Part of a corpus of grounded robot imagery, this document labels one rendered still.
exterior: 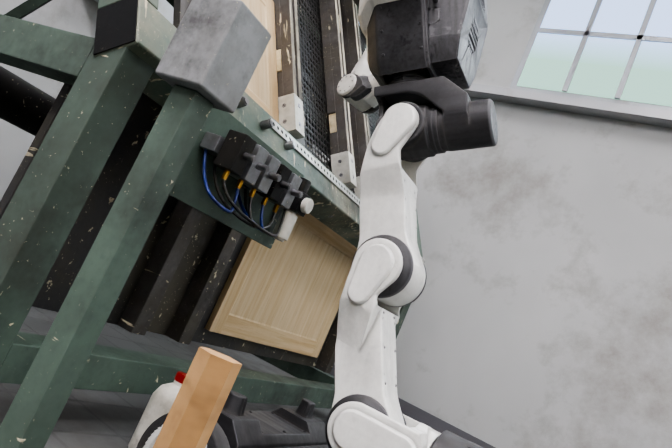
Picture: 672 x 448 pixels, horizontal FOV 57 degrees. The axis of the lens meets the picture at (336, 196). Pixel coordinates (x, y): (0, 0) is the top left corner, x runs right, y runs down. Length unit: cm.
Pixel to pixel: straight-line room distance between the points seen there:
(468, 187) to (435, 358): 124
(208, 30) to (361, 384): 78
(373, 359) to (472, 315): 298
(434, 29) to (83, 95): 81
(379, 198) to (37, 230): 72
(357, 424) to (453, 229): 332
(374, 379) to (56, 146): 80
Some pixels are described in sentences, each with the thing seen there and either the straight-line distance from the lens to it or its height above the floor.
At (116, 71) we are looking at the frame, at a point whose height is 73.
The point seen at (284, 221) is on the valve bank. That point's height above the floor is 65.
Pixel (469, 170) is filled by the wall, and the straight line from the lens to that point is 469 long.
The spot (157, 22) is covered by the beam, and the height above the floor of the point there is 88.
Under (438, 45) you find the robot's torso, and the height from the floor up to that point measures 115.
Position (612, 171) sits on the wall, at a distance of 443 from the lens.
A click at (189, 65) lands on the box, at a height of 78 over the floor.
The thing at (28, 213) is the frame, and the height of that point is 42.
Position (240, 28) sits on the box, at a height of 89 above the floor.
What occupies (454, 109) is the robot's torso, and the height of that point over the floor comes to 102.
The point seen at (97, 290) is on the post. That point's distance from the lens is 117.
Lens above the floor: 49
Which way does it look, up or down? 9 degrees up
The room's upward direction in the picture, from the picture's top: 24 degrees clockwise
